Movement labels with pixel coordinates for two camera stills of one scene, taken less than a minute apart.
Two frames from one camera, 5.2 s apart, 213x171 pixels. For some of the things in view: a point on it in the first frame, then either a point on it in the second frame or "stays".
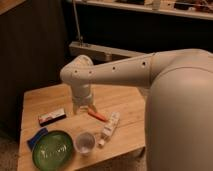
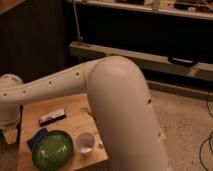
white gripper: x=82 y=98 -> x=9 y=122
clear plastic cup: x=84 y=142 stays
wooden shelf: x=190 y=9 stays
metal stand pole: x=77 y=23 stays
